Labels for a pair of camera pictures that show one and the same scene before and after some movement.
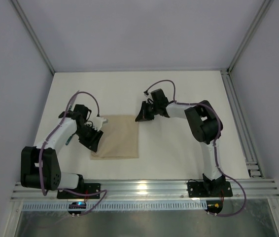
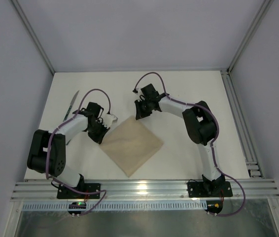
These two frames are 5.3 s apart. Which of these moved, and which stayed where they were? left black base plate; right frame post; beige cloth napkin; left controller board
Moved: beige cloth napkin
Stayed: right frame post; left controller board; left black base plate
